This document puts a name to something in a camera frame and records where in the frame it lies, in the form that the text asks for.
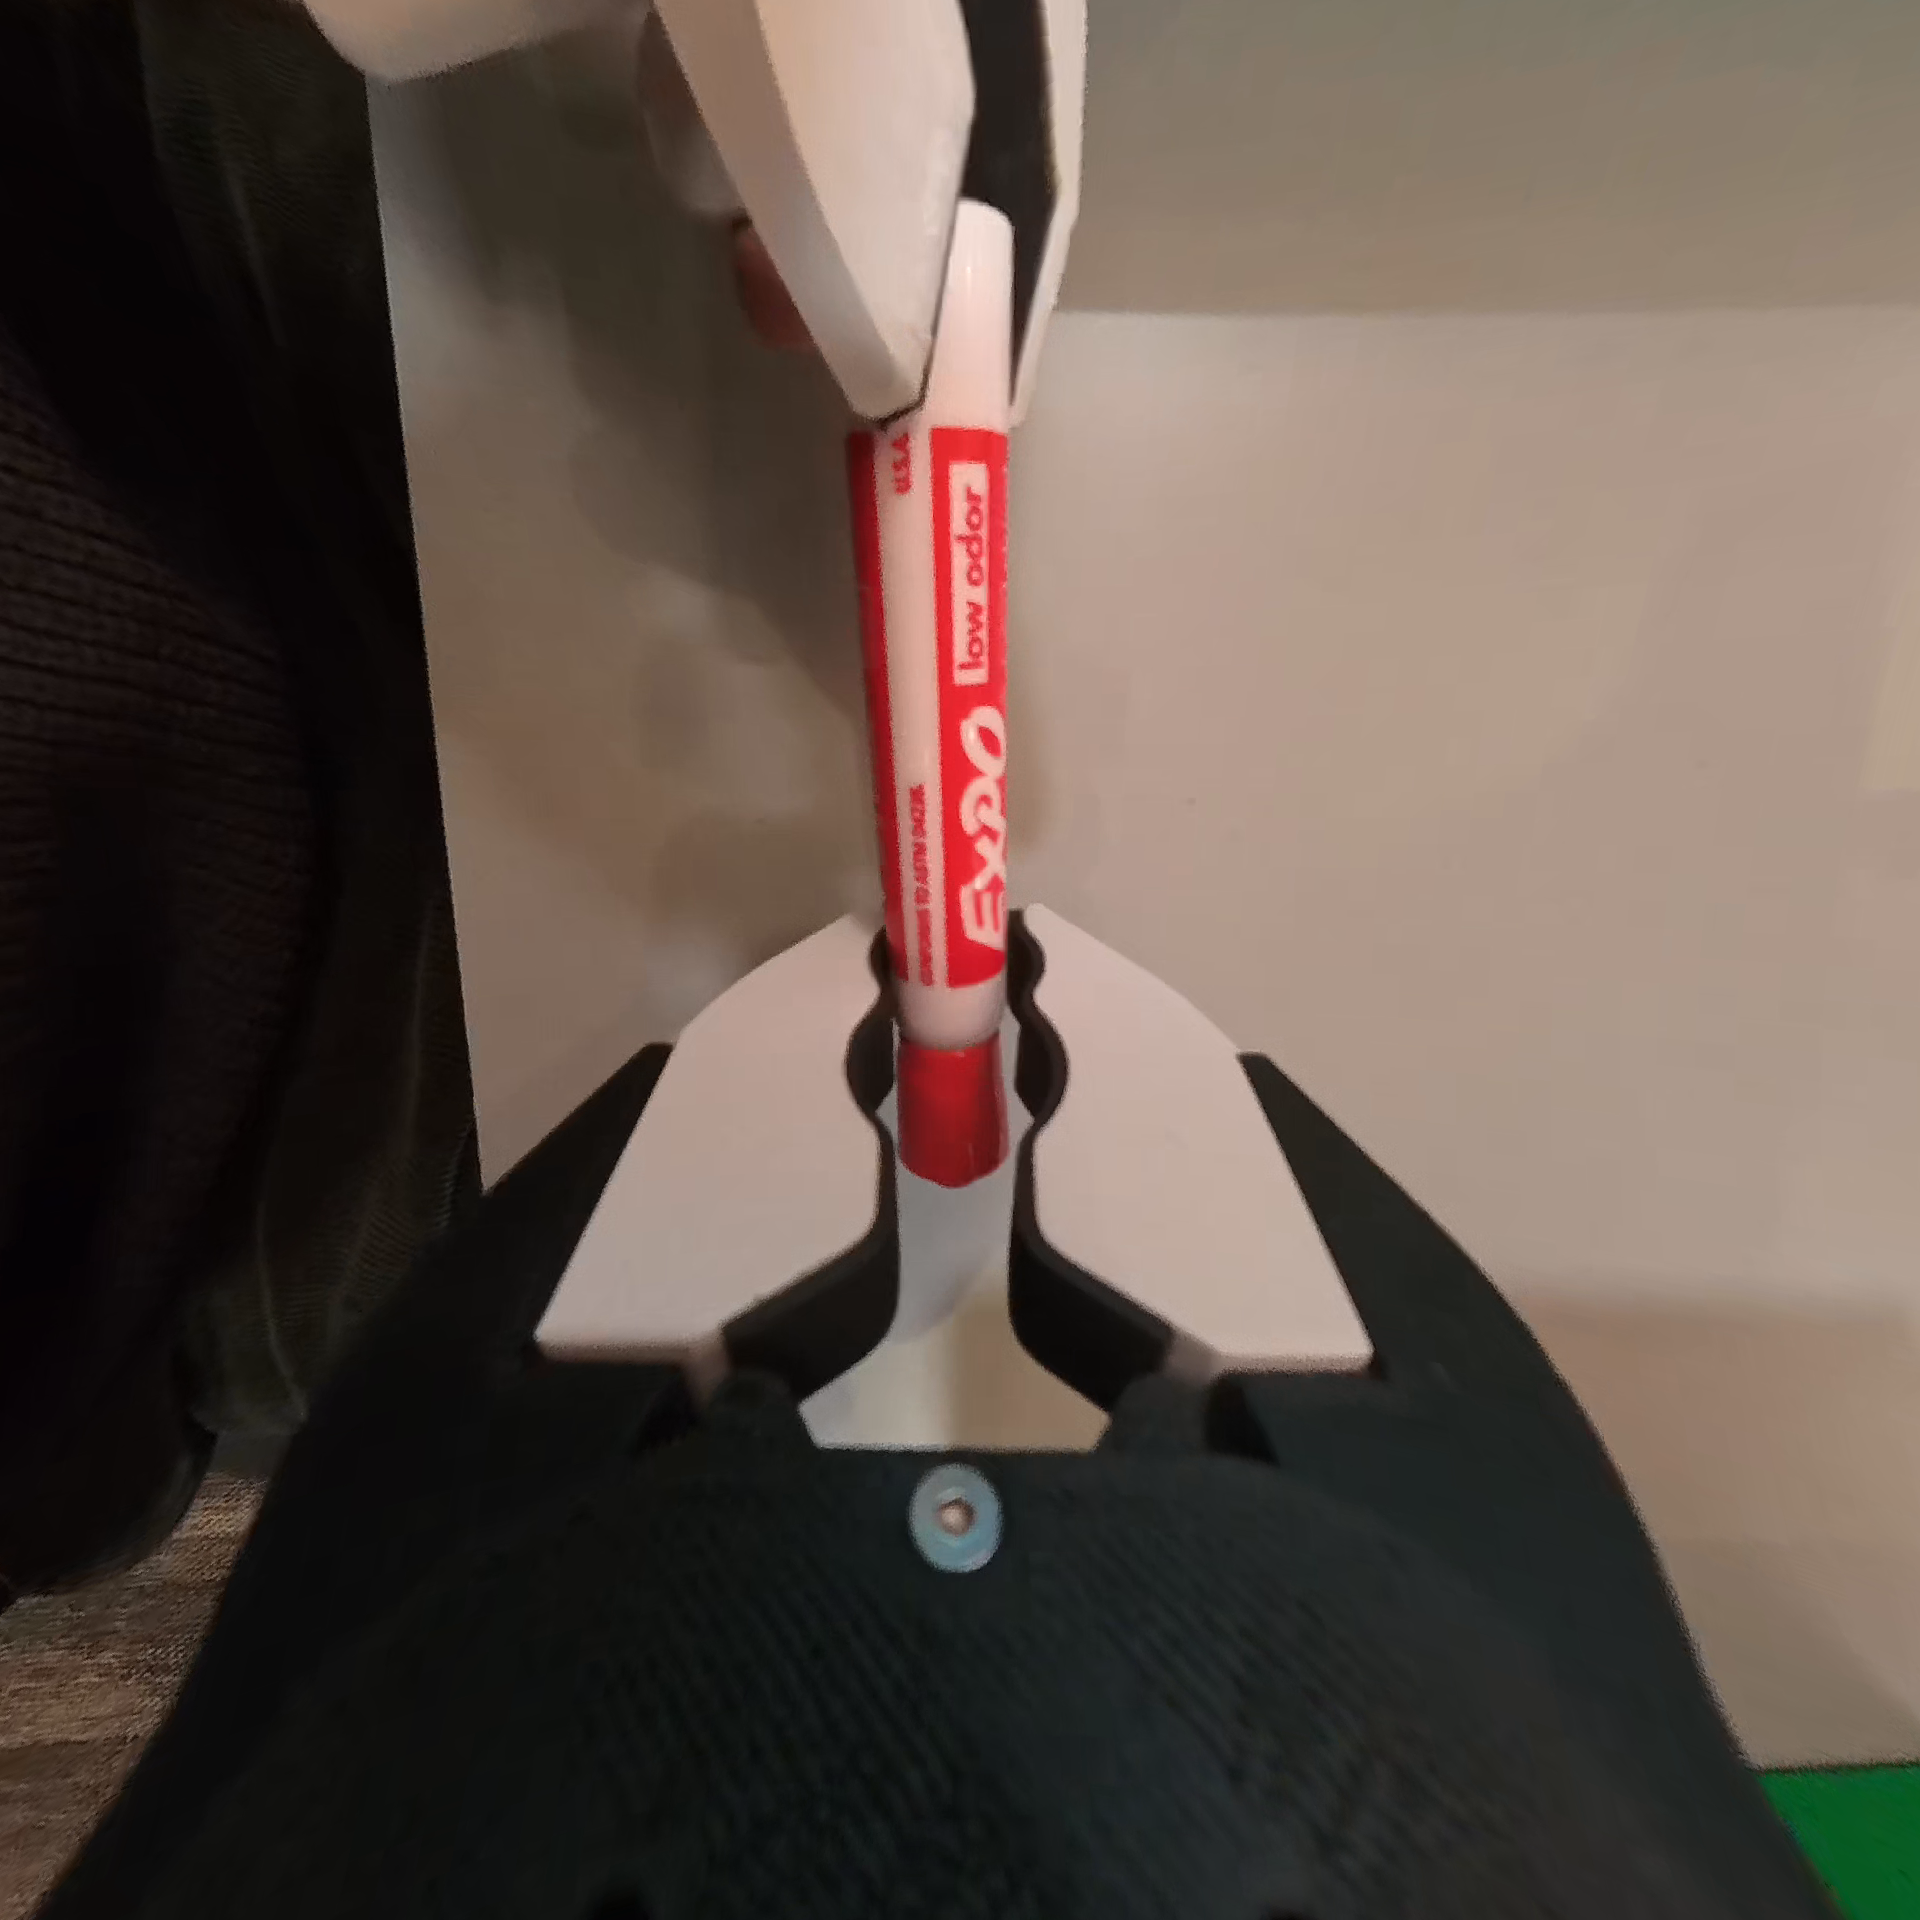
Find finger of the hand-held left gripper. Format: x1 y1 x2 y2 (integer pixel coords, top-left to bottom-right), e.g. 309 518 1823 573
959 0 1093 431
644 0 981 417

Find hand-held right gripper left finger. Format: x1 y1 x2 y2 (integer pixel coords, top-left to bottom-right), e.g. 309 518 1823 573
533 919 903 1389

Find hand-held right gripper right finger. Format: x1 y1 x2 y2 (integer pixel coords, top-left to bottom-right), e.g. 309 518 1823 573
1007 903 1378 1389

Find red dry-erase marker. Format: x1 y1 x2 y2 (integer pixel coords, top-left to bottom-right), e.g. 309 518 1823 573
847 202 1020 1191

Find green plastic bin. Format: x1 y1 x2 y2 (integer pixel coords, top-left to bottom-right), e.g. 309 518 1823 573
1747 1763 1920 1920

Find person's left hand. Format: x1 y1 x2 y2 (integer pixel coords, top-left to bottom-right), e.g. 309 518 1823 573
730 222 822 357

